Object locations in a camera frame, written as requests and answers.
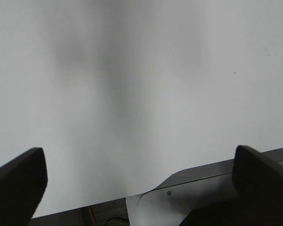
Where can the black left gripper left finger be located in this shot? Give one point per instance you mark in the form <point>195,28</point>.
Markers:
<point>23,181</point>

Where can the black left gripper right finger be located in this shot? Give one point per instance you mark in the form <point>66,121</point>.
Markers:
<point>258,181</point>

